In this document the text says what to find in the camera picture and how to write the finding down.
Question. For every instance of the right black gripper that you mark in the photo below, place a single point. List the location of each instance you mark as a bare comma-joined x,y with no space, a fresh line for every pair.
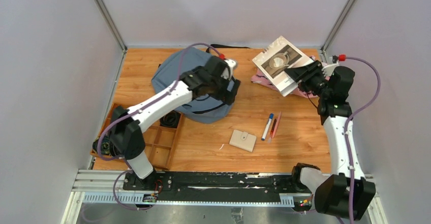
297,73

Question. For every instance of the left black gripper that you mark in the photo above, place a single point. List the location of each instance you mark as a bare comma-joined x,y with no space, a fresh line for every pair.
231,90

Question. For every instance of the white coffee cover book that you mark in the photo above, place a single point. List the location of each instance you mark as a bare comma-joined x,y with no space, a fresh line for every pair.
276,58

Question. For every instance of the blue student backpack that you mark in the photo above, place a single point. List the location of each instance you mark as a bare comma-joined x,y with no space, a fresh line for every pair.
204,109

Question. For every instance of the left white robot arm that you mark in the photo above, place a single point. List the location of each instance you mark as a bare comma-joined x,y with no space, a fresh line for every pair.
128,125

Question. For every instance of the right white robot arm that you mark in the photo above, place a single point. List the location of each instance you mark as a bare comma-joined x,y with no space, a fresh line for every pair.
345,193

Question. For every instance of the pink floral cloth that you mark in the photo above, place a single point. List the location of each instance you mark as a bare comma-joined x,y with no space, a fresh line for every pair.
260,78

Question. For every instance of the beige snap wallet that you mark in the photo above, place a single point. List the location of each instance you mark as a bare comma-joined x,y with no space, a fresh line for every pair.
243,140

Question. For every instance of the blue cap marker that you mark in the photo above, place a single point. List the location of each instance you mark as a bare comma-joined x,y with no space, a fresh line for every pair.
267,126

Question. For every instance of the pink pen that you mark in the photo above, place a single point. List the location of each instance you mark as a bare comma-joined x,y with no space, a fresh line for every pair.
278,117

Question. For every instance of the wooden compartment tray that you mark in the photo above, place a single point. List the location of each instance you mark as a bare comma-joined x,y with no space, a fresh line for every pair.
160,142

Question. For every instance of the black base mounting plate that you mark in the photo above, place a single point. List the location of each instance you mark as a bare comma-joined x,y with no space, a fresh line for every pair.
219,187

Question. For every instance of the green patterned rolled sock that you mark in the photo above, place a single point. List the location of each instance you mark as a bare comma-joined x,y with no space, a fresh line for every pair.
107,147

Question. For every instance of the aluminium frame rail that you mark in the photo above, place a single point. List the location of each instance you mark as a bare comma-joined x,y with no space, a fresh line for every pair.
97,197

